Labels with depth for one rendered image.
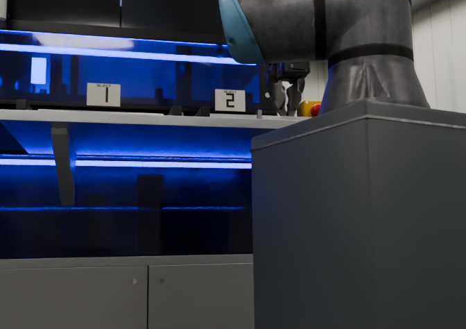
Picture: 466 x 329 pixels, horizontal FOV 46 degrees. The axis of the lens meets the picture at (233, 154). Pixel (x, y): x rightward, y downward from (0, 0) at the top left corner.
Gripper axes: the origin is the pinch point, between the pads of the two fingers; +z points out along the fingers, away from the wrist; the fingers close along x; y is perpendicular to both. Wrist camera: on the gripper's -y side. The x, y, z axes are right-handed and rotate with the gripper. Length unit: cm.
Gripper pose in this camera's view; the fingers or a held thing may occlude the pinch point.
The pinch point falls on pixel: (286, 116)
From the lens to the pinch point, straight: 125.3
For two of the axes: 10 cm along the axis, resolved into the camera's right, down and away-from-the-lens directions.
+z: 0.1, 9.9, -1.5
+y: 2.3, -1.5, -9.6
